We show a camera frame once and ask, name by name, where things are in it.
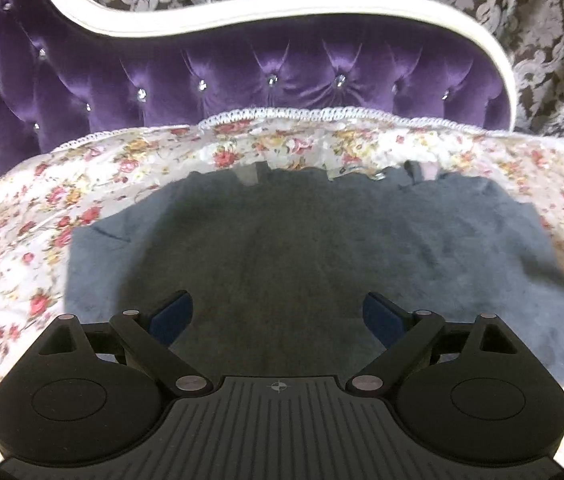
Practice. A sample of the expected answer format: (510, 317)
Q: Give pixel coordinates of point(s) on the floral blanket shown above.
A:
(16, 220)

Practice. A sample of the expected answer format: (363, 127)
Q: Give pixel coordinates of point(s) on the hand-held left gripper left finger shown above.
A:
(172, 312)

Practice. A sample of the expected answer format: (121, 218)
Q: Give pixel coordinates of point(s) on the grey argyle sweater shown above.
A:
(292, 255)

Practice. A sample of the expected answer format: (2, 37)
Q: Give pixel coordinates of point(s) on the damask patterned curtain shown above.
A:
(537, 25)

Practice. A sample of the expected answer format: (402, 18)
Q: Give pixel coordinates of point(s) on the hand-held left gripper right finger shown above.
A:
(381, 316)

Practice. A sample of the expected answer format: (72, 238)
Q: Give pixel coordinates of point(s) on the purple tufted headboard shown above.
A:
(111, 70)

